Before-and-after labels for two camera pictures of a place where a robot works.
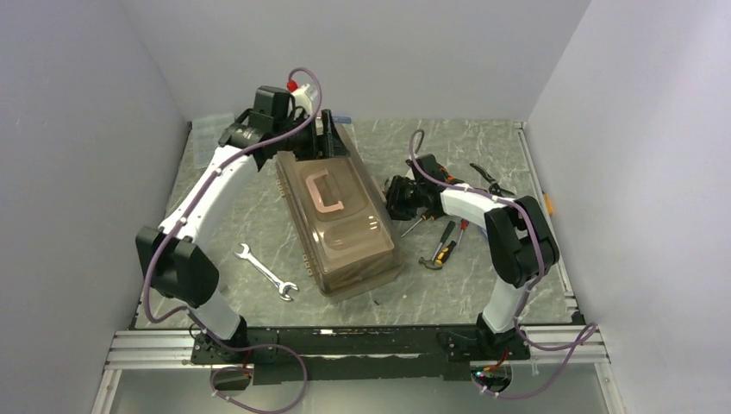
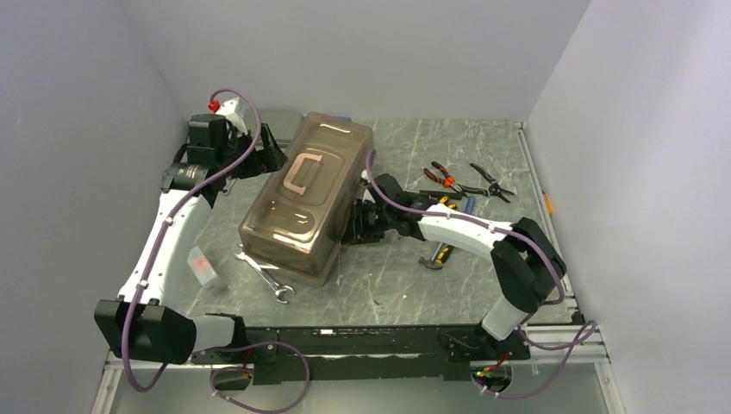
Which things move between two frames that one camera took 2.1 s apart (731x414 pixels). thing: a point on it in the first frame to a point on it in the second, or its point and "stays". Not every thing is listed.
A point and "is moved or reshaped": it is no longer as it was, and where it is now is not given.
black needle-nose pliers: [494, 187] stays
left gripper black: [333, 147] to [265, 160]
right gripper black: [396, 208] to [357, 230]
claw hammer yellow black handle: [440, 258] stays
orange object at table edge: [549, 206] stays
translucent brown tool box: [342, 225] is moved or reshaped
